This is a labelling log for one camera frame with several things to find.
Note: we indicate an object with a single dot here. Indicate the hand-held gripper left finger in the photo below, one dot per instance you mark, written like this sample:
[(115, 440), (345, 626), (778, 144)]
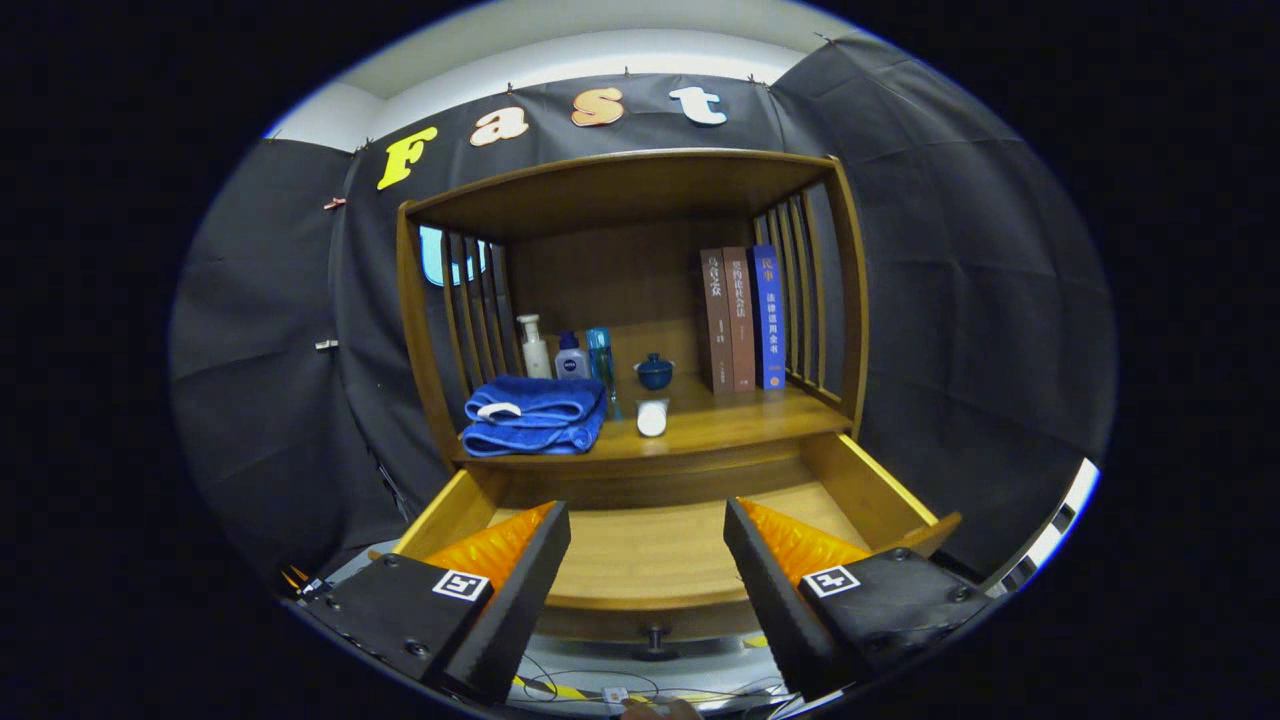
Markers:
[(520, 600)]

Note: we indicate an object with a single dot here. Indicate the dark brown book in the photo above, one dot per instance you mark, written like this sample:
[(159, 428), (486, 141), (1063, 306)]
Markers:
[(716, 320)]

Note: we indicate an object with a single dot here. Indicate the white squeeze tube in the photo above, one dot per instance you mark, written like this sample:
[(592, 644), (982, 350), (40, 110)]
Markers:
[(652, 420)]

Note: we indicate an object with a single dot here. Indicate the wooden cabinet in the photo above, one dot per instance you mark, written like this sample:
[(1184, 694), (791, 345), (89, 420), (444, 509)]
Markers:
[(620, 190)]

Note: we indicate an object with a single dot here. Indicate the blue book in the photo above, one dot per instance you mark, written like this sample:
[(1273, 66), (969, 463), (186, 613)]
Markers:
[(769, 320)]

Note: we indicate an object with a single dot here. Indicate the white pump bottle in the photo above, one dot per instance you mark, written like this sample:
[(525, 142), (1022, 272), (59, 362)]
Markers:
[(536, 355)]

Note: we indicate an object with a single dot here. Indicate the teal slim bottle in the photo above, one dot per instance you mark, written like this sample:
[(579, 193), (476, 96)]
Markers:
[(600, 360)]

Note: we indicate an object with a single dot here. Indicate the black backdrop cloth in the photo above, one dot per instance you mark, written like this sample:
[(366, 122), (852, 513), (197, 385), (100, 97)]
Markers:
[(960, 300)]

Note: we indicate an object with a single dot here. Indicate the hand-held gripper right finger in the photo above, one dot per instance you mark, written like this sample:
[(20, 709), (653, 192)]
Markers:
[(770, 600)]

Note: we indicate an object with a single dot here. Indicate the wooden drawer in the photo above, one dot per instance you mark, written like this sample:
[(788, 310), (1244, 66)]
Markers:
[(640, 560)]

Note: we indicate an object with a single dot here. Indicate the reddish brown book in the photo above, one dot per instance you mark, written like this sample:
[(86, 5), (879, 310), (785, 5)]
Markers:
[(742, 320)]

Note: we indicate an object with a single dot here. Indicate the blue capped lotion bottle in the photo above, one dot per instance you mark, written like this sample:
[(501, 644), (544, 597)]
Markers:
[(572, 362)]

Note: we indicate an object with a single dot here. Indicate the blue lidded teacup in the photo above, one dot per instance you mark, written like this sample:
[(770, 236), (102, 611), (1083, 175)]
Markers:
[(655, 375)]

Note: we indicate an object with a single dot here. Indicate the white vented appliance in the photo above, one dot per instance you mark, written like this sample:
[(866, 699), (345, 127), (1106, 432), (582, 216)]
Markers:
[(1060, 520)]

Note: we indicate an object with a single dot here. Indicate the wooden countertop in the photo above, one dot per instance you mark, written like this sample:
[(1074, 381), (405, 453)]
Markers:
[(720, 420)]

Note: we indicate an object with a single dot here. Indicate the blue folded towel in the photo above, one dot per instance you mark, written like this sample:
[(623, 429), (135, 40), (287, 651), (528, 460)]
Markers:
[(535, 415)]

